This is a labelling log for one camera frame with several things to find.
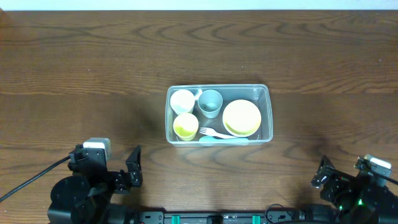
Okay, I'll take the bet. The yellow plastic cup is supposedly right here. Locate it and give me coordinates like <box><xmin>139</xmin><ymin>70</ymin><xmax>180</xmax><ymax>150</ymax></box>
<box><xmin>173</xmin><ymin>113</ymin><xmax>199</xmax><ymax>141</ymax></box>

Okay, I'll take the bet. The pale green plastic spoon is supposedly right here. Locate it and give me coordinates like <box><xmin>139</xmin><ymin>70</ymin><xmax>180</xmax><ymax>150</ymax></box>
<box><xmin>199</xmin><ymin>136</ymin><xmax>249</xmax><ymax>147</ymax></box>

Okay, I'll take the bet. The white plastic cup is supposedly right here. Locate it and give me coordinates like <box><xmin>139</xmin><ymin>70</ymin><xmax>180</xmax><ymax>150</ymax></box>
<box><xmin>170</xmin><ymin>90</ymin><xmax>195</xmax><ymax>115</ymax></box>

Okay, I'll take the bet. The clear plastic storage box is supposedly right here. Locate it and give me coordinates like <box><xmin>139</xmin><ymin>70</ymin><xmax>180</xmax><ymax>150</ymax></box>
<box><xmin>165</xmin><ymin>84</ymin><xmax>274</xmax><ymax>147</ymax></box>

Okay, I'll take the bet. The grey plastic cup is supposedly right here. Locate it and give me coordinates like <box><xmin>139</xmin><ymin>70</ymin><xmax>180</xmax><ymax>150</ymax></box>
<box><xmin>198</xmin><ymin>90</ymin><xmax>223</xmax><ymax>119</ymax></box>

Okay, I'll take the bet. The yellow plastic bowl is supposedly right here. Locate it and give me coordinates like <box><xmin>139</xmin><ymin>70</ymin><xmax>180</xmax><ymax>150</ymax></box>
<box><xmin>222</xmin><ymin>100</ymin><xmax>262</xmax><ymax>137</ymax></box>

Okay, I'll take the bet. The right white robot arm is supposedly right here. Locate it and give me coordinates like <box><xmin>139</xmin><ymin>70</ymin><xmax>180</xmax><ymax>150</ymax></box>
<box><xmin>305</xmin><ymin>154</ymin><xmax>397</xmax><ymax>224</ymax></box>

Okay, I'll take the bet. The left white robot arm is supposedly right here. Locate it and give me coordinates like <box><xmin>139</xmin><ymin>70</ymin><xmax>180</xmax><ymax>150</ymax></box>
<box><xmin>47</xmin><ymin>144</ymin><xmax>143</xmax><ymax>224</ymax></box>

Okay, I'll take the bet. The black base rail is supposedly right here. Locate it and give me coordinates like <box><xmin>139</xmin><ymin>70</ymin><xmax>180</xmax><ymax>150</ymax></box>
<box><xmin>138</xmin><ymin>208</ymin><xmax>305</xmax><ymax>224</ymax></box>

